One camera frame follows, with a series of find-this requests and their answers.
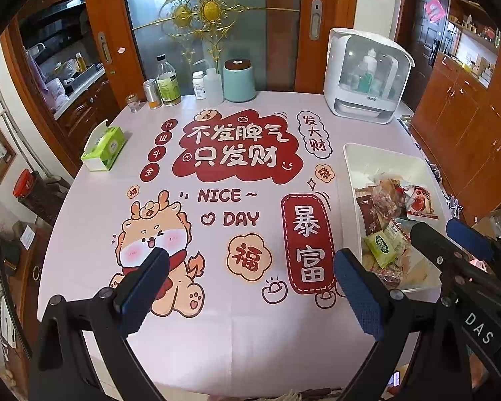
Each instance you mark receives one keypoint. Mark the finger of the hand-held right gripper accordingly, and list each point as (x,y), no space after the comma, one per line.
(428,244)
(469,238)

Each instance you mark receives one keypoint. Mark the mint green canister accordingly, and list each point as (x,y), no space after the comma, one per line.
(239,83)

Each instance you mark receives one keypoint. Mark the pink door hanging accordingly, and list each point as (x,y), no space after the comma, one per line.
(434,8)

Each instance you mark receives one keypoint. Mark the dark red snack packet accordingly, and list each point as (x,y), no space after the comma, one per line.
(369,213)

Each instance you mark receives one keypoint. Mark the green tissue box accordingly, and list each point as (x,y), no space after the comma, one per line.
(104,148)

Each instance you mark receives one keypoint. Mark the white bottle sterilizer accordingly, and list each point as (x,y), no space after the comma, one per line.
(363,104)

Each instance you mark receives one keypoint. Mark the white green baby bottle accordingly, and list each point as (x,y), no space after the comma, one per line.
(367,77)

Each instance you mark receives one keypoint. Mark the wooden wall cabinet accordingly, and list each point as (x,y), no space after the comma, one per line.
(463,104)

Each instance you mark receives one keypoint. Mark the white squeeze bottle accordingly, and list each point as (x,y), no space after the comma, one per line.
(215,87)

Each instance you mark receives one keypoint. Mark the white plastic bin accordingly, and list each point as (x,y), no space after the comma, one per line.
(384,163)

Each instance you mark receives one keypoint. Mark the green snack packet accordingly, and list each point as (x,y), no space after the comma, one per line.
(380,250)

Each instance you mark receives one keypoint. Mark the red lid container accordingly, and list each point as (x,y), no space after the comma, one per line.
(26,183)

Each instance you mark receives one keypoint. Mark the red white pastry packet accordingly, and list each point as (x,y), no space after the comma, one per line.
(421,204)

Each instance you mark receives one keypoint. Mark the glass bottle green label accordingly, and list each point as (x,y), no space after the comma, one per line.
(168,85)

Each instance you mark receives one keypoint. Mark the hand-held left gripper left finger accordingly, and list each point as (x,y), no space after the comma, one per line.
(146,292)

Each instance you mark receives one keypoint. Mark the glass door gold ornament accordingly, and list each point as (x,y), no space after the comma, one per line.
(208,21)

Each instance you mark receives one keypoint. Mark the white pill bottle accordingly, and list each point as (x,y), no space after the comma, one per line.
(199,87)

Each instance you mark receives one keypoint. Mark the kitchen counter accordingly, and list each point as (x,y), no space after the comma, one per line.
(83,83)

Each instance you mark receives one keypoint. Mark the small metal can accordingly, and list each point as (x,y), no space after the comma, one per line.
(152,96)

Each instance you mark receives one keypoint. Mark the dark wooden door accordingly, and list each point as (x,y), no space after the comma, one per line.
(421,50)

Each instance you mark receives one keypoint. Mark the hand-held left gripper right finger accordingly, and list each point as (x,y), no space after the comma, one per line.
(359,296)

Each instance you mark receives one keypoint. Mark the small glass jar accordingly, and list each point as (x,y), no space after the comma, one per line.
(132,103)

